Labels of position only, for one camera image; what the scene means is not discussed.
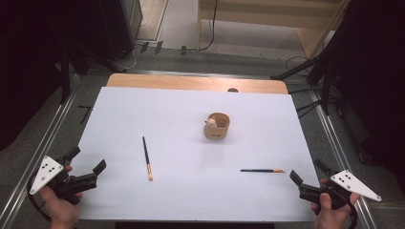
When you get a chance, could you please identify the black stand legs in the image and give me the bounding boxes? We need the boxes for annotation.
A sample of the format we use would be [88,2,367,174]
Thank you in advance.
[270,51,338,117]

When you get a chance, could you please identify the person's right hand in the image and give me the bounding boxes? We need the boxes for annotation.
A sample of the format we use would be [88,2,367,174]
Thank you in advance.
[310,192,361,229]

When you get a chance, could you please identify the person's left hand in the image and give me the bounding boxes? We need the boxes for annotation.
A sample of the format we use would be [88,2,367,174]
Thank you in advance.
[39,185,81,229]

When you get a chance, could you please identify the round wooden pen holder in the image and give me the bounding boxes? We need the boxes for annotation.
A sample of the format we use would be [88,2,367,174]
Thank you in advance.
[203,112,231,140]

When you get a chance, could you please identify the hanging black cable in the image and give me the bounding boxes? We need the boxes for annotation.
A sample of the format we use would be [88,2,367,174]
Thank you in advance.
[200,0,220,52]

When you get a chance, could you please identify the metal floor rail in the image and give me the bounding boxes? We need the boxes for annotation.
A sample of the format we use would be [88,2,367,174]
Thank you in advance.
[309,90,379,229]
[0,74,80,228]

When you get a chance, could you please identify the black stand post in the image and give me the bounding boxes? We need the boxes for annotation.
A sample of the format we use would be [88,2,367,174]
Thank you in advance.
[59,47,72,105]

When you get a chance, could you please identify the white table mat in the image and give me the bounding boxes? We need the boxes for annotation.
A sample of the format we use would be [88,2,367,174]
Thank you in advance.
[70,86,321,222]

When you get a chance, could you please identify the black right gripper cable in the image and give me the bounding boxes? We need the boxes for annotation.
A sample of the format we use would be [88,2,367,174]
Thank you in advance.
[337,187,359,229]

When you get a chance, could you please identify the dark cabinet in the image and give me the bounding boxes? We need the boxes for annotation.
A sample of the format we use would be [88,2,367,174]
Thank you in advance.
[95,0,143,62]

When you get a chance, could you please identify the white floor cable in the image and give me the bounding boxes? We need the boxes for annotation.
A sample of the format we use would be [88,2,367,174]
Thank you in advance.
[113,46,142,72]

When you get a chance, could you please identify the light wooden shelf unit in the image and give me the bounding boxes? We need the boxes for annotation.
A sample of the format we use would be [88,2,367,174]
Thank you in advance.
[196,0,352,60]

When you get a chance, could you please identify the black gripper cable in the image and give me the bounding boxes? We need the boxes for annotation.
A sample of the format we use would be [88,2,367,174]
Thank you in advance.
[27,171,52,222]
[337,187,359,229]

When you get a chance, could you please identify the wooden table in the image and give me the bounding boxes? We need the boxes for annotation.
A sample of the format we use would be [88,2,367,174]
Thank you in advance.
[106,73,289,95]

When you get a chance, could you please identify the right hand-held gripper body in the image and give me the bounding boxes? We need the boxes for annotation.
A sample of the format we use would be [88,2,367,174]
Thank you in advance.
[299,170,382,211]

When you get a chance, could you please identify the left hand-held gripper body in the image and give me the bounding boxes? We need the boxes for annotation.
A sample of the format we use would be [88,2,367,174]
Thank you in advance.
[29,156,98,205]

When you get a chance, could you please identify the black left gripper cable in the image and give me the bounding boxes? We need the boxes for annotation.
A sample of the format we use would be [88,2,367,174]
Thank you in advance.
[27,171,52,222]

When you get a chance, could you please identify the black floor cable loop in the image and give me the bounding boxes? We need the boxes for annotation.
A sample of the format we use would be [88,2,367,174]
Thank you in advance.
[285,55,310,73]

